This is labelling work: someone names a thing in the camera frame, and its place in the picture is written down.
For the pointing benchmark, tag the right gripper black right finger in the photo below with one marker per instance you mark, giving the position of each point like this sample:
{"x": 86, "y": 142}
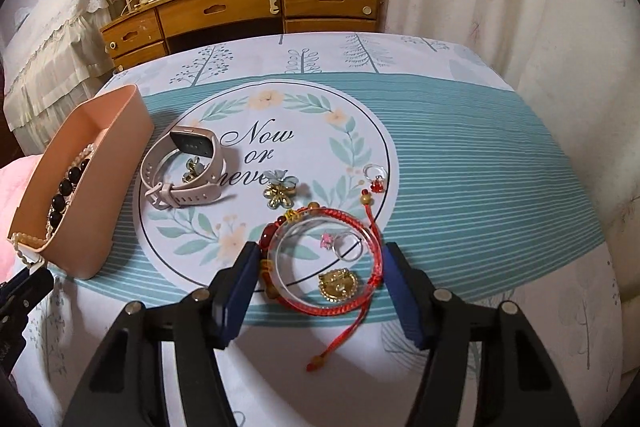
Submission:
{"x": 518, "y": 383}

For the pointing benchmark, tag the pink blanket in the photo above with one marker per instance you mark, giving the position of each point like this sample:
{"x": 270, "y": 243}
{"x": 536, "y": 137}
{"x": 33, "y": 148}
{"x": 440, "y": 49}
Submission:
{"x": 13, "y": 181}

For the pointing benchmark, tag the grey flower hair clip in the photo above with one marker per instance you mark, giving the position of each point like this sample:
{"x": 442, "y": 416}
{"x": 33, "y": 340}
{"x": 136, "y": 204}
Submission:
{"x": 281, "y": 178}

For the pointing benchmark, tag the gold flower brooch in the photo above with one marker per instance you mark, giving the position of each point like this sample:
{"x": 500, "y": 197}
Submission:
{"x": 279, "y": 196}

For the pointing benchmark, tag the patterned white teal tablecloth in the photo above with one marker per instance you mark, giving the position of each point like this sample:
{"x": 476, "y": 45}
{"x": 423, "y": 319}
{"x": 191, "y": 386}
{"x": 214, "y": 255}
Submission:
{"x": 478, "y": 195}

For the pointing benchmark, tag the clear bangle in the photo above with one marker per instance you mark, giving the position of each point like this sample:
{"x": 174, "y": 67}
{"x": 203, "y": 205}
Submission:
{"x": 295, "y": 261}

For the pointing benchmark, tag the red bead ring charm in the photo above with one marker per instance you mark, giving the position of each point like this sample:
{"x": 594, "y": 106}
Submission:
{"x": 377, "y": 176}

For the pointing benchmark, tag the white floral curtain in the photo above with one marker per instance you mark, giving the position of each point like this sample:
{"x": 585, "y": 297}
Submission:
{"x": 576, "y": 64}

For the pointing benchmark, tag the white lace bed cover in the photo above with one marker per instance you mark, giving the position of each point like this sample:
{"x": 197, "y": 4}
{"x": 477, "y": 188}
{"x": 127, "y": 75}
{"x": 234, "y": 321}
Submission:
{"x": 56, "y": 60}

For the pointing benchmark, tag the silver ring pink stone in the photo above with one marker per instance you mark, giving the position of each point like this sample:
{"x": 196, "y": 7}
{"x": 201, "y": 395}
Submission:
{"x": 346, "y": 246}

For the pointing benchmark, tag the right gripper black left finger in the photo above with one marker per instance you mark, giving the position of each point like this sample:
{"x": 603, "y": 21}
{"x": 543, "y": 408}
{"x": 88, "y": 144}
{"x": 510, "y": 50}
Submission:
{"x": 123, "y": 383}

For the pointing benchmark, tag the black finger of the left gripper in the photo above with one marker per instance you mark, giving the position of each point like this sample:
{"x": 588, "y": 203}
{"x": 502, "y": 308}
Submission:
{"x": 19, "y": 296}

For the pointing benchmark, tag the gold round pendant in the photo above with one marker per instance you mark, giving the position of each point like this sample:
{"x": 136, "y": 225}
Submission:
{"x": 338, "y": 285}

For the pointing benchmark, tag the pink plastic tray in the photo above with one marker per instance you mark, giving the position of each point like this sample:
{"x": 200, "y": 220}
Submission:
{"x": 111, "y": 131}

